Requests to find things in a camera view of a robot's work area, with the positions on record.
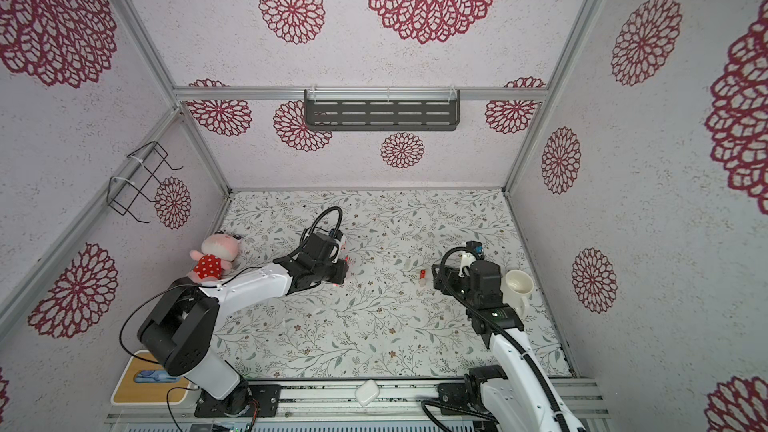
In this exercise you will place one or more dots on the dark grey wall shelf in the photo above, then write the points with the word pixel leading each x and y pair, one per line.
pixel 382 111

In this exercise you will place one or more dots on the pink plush toy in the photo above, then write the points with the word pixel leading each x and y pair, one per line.
pixel 216 256

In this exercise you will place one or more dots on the wooden tray with white rim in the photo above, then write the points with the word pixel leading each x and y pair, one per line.
pixel 145 383

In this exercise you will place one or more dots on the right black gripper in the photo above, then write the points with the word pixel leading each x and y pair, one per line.
pixel 452 274

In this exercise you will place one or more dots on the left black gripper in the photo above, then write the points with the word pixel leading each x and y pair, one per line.
pixel 341 274

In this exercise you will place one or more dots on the white plastic clip on rail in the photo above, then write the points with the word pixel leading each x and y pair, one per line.
pixel 367 392

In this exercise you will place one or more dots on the white ceramic mug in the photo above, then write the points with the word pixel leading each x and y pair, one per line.
pixel 517 288

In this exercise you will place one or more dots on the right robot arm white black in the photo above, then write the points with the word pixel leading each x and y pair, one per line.
pixel 515 393

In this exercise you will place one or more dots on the black wire wall rack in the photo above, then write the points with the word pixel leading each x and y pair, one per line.
pixel 123 192

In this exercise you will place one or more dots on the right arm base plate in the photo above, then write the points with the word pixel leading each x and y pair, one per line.
pixel 457 397

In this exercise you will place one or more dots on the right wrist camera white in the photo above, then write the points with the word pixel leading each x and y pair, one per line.
pixel 474 251

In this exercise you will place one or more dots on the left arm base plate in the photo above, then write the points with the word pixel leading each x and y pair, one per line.
pixel 261 400

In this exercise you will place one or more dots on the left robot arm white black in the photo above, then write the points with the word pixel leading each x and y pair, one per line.
pixel 179 330

